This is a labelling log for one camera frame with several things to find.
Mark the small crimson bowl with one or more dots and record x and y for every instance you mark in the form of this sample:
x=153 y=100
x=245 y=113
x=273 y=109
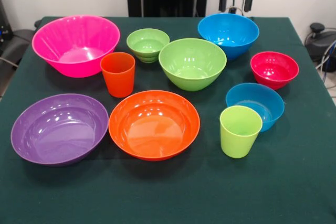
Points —
x=274 y=72

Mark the small blue bowl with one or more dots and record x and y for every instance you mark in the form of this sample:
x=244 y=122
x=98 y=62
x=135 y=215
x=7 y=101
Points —
x=262 y=100

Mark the light green cup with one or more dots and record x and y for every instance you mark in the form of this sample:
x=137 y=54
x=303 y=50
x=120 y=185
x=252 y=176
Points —
x=239 y=140

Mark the black computer tower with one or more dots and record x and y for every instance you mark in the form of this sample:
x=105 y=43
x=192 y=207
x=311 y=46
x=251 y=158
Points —
x=5 y=24

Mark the large blue bowl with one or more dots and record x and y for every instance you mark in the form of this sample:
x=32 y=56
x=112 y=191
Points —
x=228 y=35

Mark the medium green bowl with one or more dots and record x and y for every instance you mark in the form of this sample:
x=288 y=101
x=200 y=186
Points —
x=191 y=64

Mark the small green bowl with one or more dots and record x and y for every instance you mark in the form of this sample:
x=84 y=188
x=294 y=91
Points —
x=147 y=43

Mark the orange cup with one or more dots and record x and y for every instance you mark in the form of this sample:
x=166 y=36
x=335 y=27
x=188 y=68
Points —
x=118 y=77

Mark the wide orange bowl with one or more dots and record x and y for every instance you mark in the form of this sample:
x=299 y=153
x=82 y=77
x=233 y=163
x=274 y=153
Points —
x=155 y=129

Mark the large pink bowl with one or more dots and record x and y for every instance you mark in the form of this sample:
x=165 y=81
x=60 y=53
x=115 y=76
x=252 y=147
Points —
x=76 y=51

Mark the dark green tablecloth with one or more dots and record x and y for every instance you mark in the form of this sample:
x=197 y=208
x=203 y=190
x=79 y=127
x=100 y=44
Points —
x=168 y=195

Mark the wide purple bowl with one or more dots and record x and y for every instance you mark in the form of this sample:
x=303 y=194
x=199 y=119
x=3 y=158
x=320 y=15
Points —
x=60 y=134

